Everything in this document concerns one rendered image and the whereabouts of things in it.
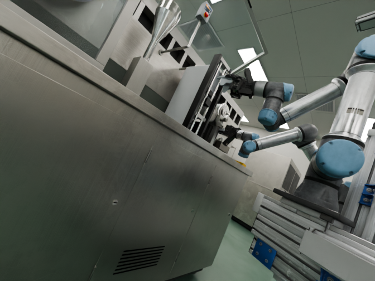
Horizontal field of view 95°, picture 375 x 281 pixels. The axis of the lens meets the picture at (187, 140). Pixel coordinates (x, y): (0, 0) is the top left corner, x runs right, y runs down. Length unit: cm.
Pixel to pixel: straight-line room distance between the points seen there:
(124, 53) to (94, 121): 77
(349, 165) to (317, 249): 27
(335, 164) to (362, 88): 29
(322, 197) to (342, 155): 19
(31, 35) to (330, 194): 101
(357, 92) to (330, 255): 53
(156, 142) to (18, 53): 45
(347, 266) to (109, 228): 73
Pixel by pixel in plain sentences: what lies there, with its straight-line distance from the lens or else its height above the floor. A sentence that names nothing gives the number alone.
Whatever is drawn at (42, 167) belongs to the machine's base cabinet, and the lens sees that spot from 61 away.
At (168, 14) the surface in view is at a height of 145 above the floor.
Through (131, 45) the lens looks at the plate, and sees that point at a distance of 132.
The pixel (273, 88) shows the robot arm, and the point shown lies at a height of 120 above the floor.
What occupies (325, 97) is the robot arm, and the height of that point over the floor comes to 127.
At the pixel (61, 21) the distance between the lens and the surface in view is 65.
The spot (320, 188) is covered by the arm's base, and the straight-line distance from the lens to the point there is 85.
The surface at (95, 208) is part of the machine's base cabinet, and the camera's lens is 71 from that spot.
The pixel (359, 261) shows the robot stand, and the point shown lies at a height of 72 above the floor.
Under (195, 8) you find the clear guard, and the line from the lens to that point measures 157.
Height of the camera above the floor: 77
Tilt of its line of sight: 6 degrees up
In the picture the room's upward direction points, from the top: 24 degrees clockwise
